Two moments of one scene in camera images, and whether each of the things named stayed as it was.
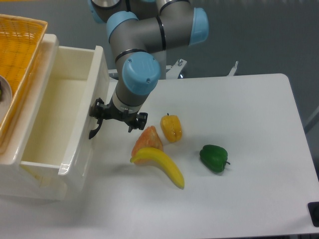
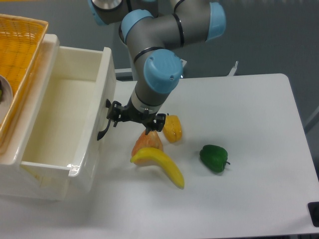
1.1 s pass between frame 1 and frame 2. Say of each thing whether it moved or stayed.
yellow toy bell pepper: stayed
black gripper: moved
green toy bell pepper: stayed
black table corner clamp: stayed
